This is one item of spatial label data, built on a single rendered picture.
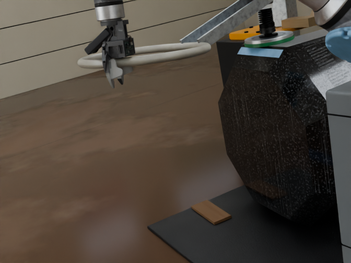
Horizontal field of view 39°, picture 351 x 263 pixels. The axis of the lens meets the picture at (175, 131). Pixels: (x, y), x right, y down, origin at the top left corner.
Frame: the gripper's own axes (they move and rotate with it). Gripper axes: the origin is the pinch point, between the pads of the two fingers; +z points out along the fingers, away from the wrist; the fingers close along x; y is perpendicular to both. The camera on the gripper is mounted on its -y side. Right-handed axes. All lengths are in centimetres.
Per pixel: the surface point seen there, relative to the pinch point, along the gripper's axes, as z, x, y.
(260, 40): -3, 69, 32
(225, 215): 82, 72, 7
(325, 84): 15, 55, 60
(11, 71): 51, 443, -445
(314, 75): 11, 56, 56
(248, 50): 2, 76, 25
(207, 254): 85, 39, 9
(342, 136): 13, -20, 73
